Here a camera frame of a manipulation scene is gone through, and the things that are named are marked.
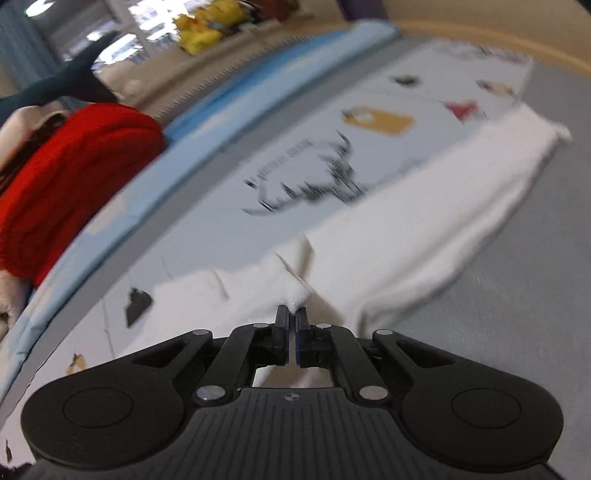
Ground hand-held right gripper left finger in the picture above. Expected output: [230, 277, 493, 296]
[133, 305, 290, 407]

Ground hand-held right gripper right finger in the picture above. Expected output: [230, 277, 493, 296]
[295, 307, 457, 404]

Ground white small garment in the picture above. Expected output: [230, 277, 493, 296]
[150, 104, 574, 389]

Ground deer print bed sheet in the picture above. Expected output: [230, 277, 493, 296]
[0, 30, 591, 467]

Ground red folded blanket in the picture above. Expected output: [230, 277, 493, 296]
[0, 102, 167, 288]

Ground speckled cream folded quilt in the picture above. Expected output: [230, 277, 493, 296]
[0, 267, 40, 344]

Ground yellow plush toy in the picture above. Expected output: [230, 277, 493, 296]
[175, 14, 225, 52]
[196, 0, 247, 26]

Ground purple box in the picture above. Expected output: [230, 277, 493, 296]
[336, 0, 370, 21]

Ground cream folded blanket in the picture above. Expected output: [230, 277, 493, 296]
[0, 107, 70, 176]

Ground dark teal shark plush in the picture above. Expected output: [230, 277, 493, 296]
[0, 30, 119, 117]

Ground window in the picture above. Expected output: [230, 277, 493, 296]
[23, 0, 188, 63]

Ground blue curtain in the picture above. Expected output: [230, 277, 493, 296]
[0, 11, 63, 100]

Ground wooden bed frame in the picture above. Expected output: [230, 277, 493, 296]
[392, 17, 591, 81]

